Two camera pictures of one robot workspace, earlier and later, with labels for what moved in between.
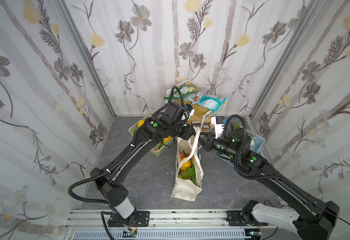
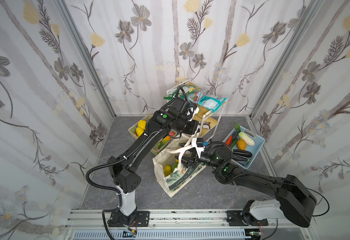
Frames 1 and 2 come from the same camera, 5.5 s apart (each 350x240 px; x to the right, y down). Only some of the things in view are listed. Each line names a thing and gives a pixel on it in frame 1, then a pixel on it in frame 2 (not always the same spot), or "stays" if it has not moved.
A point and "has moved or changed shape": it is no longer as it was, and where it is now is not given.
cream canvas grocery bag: [188, 180] has moved or changed shape
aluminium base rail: [166, 224] stays
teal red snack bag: [196, 96] stays
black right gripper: [205, 142] → [188, 161]
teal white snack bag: [212, 102] stays
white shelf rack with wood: [197, 116] stays
